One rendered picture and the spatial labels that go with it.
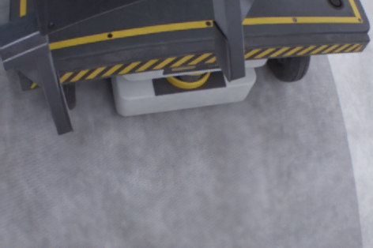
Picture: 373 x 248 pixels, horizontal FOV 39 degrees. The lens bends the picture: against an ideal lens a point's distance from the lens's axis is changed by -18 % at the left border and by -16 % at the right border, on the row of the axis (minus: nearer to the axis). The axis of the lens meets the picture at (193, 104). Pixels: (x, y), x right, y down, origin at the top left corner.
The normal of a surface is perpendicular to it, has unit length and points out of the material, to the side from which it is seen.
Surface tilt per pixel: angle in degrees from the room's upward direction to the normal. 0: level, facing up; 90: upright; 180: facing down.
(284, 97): 0
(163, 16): 0
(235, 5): 67
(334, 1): 0
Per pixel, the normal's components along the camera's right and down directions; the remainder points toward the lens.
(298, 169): 0.18, -0.40
